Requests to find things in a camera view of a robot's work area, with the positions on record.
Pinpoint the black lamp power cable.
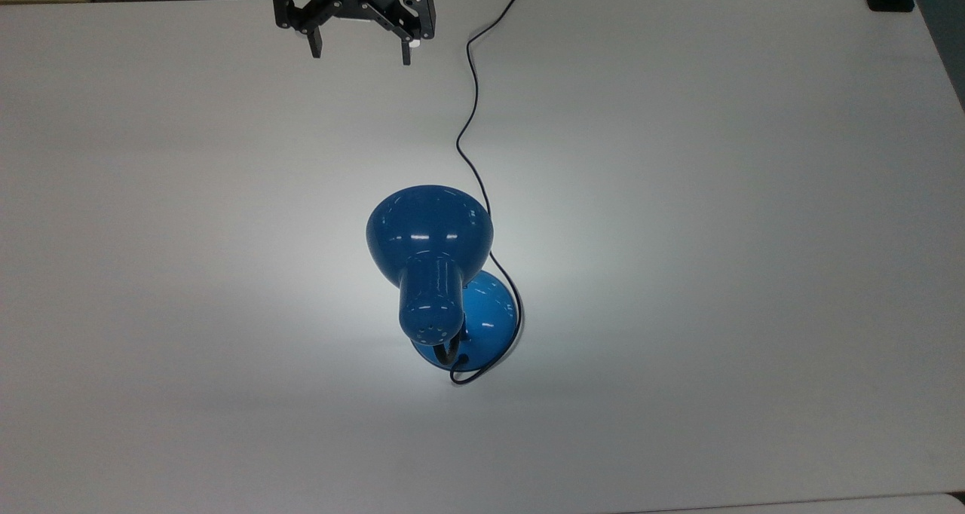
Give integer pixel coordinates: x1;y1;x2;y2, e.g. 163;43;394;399
449;0;533;385

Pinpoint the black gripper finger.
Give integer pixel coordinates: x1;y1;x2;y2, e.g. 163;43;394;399
273;0;325;60
368;0;437;67

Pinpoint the blue desk lamp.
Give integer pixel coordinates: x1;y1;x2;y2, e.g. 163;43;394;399
366;185;521;372

